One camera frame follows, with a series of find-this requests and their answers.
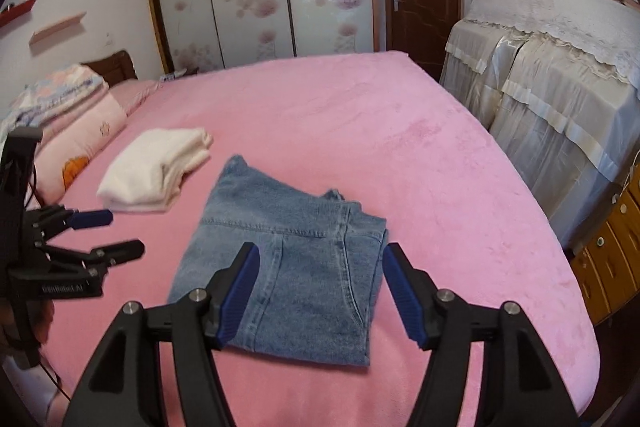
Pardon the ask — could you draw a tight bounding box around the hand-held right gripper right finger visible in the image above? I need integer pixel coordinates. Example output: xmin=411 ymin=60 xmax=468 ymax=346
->
xmin=382 ymin=243 xmax=583 ymax=427

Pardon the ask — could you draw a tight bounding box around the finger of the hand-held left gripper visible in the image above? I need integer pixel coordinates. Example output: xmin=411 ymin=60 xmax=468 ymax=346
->
xmin=35 ymin=239 xmax=146 ymax=280
xmin=27 ymin=206 xmax=114 ymax=240

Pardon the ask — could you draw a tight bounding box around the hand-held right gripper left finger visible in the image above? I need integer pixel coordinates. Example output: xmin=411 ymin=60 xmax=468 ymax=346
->
xmin=60 ymin=242 xmax=261 ymax=427

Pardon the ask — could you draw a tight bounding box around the blue denim jacket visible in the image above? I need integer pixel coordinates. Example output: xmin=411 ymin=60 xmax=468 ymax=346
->
xmin=167 ymin=155 xmax=390 ymax=367

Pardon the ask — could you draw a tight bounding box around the person's left forearm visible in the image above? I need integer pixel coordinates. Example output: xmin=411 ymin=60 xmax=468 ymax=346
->
xmin=0 ymin=299 xmax=55 ymax=358

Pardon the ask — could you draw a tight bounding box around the folded white garment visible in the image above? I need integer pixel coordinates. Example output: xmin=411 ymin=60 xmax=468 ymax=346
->
xmin=96 ymin=128 xmax=214 ymax=212

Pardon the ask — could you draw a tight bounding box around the pink pillow orange print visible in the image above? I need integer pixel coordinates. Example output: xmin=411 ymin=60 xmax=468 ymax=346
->
xmin=32 ymin=96 xmax=128 ymax=202

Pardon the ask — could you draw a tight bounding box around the folded floral quilt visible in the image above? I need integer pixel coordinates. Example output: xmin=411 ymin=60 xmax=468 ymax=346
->
xmin=0 ymin=64 xmax=108 ymax=132

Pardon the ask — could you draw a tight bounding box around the pink fleece bed blanket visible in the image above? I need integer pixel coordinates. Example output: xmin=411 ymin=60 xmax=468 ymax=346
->
xmin=30 ymin=51 xmax=601 ymax=427

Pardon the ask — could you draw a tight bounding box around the dark wooden headboard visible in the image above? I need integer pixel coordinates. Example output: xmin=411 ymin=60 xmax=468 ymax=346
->
xmin=82 ymin=50 xmax=139 ymax=85

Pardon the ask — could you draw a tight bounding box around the wooden drawer cabinet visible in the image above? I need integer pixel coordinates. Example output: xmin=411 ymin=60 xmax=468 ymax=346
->
xmin=570 ymin=167 xmax=640 ymax=325

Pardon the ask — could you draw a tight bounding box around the furniture under white lace cover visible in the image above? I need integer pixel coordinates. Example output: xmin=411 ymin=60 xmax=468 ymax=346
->
xmin=440 ymin=0 xmax=640 ymax=248

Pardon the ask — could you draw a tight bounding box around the pink wall shelf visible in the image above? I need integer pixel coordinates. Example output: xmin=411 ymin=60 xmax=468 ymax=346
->
xmin=29 ymin=12 xmax=87 ymax=46

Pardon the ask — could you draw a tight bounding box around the red wall shelf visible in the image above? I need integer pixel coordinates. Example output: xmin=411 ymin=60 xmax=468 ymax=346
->
xmin=0 ymin=0 xmax=38 ymax=28

